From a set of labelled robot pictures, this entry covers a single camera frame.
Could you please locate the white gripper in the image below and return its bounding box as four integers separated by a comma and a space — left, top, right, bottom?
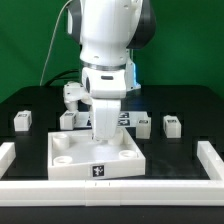
91, 99, 121, 140

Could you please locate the white square table top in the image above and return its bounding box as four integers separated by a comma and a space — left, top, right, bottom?
47, 128, 146, 180

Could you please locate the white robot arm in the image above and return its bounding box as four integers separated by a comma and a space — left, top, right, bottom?
67, 0, 156, 140

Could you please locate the paper sheet with markers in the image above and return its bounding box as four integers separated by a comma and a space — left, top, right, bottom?
75, 111, 148, 128

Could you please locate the black cable bundle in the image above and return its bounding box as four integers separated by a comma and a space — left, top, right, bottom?
44, 68, 82, 88

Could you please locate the white U-shaped boundary wall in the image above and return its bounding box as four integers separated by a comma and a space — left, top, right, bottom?
0, 141, 224, 206

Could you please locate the grey cable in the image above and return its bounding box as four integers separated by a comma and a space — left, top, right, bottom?
39, 0, 73, 87

